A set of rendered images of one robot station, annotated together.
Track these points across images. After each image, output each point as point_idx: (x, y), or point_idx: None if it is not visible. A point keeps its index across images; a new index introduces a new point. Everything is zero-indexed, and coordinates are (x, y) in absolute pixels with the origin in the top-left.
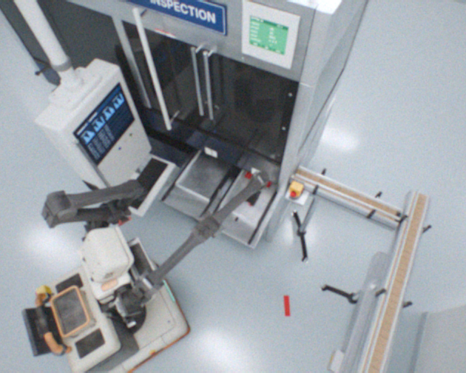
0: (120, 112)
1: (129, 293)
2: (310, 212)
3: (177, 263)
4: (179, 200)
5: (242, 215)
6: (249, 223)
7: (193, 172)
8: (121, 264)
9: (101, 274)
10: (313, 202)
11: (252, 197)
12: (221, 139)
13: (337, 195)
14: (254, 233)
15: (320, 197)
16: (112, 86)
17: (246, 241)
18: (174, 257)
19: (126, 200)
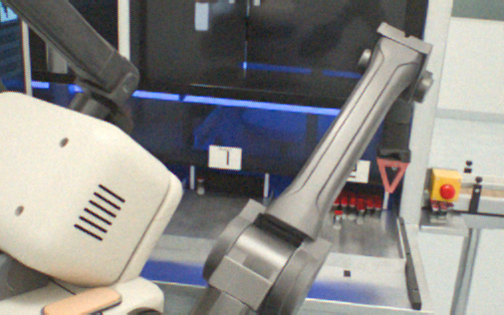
0: (7, 40)
1: (197, 308)
2: (460, 302)
3: (366, 139)
4: (168, 267)
5: (360, 256)
6: (384, 275)
7: (181, 220)
8: (153, 168)
9: (78, 184)
10: (465, 261)
11: (400, 140)
12: (261, 93)
13: None
14: (415, 281)
15: (488, 216)
16: None
17: (406, 305)
18: (350, 116)
19: (86, 112)
